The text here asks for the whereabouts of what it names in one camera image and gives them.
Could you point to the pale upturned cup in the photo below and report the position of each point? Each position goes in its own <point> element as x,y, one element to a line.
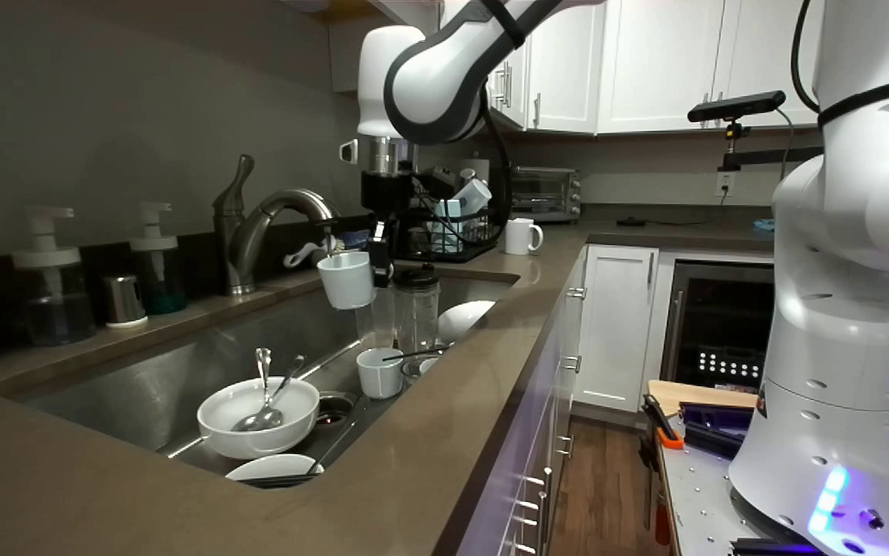
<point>470,200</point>

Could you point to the black dish rack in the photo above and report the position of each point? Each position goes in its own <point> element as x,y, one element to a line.
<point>465,244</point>

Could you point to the white cabinet door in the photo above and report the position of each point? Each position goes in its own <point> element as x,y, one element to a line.
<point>618,327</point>

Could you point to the large clear soap dispenser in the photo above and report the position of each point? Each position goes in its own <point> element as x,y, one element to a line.
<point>48,289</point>

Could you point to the small white dish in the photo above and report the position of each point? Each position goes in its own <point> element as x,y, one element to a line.
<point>275,466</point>

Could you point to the small white cup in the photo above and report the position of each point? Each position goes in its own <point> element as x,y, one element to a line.
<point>377,374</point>

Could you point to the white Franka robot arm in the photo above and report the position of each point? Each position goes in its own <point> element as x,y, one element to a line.
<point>848,310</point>

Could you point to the stainless steel sink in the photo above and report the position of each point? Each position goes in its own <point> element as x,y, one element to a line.
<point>155,381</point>

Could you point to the curved steel faucet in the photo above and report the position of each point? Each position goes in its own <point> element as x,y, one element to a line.
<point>269,204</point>

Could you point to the orange black clamp tool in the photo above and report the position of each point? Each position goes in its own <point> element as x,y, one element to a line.
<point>662,423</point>

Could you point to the white bowl with spoon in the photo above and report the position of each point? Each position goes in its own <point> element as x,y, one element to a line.
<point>259,426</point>

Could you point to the robot mounting table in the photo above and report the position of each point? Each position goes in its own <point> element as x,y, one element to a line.
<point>702,496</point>

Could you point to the black stereo camera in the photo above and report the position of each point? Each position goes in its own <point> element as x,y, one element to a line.
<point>737,106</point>

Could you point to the lower cabinet front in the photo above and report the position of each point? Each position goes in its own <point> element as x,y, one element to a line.
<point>526,452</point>

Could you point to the black wine cooler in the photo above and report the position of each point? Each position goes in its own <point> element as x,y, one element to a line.
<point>718,318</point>

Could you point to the tilted white bowl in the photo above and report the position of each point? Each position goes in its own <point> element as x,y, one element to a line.
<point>465,318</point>

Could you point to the white upper cabinets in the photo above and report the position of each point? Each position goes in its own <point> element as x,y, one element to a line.
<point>662,61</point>

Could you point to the clear jar black lid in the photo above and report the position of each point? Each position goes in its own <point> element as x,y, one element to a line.
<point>418,310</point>

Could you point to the small soap dispenser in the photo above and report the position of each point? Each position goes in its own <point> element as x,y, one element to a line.
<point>155,266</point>

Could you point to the small steel cup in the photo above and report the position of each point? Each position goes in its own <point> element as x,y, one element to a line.
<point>123,302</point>

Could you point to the silver toaster oven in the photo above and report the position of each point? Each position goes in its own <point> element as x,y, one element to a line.
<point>546,192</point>

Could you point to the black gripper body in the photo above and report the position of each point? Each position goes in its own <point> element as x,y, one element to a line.
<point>389,200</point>

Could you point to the wall outlet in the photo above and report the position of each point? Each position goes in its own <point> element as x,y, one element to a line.
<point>722,186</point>

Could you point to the metal spoon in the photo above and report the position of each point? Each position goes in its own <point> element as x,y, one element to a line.
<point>264,406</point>

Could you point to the tall white mug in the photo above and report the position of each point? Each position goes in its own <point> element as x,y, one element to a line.
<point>523,235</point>

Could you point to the wooden board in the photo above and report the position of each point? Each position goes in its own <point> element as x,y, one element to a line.
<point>702,392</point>

